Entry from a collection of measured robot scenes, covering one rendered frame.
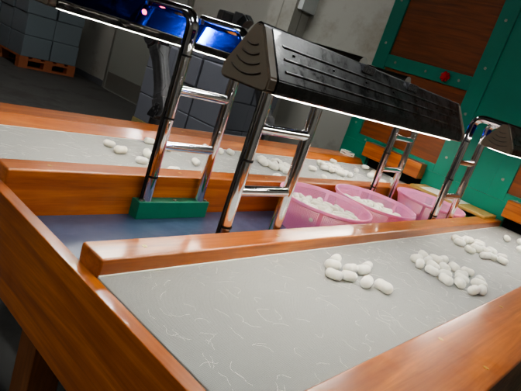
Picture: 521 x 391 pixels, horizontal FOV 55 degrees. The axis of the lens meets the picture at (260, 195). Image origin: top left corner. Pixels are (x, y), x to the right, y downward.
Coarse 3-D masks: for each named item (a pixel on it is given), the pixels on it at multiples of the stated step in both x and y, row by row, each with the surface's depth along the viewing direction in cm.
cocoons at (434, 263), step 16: (464, 240) 153; (480, 240) 156; (336, 256) 99; (416, 256) 118; (432, 256) 123; (480, 256) 143; (496, 256) 144; (336, 272) 91; (352, 272) 93; (368, 272) 99; (432, 272) 113; (448, 272) 113; (464, 272) 117; (368, 288) 92; (384, 288) 93; (480, 288) 111
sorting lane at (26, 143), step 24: (0, 144) 104; (24, 144) 108; (48, 144) 114; (72, 144) 120; (96, 144) 127; (120, 144) 134; (144, 144) 143; (192, 168) 135; (216, 168) 143; (264, 168) 164; (360, 168) 230
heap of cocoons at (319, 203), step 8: (296, 192) 144; (304, 200) 139; (312, 200) 145; (320, 200) 146; (320, 208) 139; (328, 208) 139; (336, 208) 143; (344, 216) 138; (352, 216) 140; (312, 224) 127; (320, 224) 129
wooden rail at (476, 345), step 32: (480, 320) 89; (512, 320) 95; (384, 352) 67; (416, 352) 70; (448, 352) 73; (480, 352) 76; (512, 352) 80; (320, 384) 55; (352, 384) 57; (384, 384) 59; (416, 384) 62; (448, 384) 64; (480, 384) 67; (512, 384) 84
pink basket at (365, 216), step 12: (300, 192) 147; (324, 192) 149; (300, 204) 126; (336, 204) 148; (348, 204) 146; (288, 216) 132; (300, 216) 128; (312, 216) 126; (324, 216) 125; (336, 216) 124; (360, 216) 142; (288, 228) 133
